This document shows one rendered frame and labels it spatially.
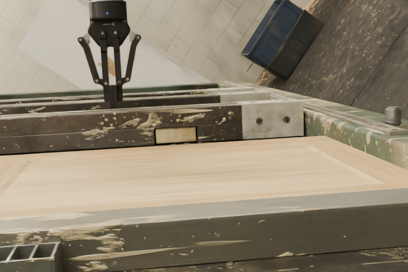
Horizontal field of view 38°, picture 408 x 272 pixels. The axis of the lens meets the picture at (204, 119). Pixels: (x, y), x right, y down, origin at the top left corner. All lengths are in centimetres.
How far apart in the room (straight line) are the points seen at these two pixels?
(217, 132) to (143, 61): 364
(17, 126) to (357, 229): 77
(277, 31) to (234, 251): 474
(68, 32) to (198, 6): 180
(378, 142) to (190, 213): 41
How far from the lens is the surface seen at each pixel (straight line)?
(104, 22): 120
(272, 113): 116
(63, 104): 143
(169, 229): 49
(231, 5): 619
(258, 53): 516
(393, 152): 81
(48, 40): 484
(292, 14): 525
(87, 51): 120
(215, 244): 50
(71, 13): 480
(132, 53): 119
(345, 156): 86
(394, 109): 94
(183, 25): 615
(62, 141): 115
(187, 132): 114
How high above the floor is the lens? 125
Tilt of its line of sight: 9 degrees down
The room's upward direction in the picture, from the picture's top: 58 degrees counter-clockwise
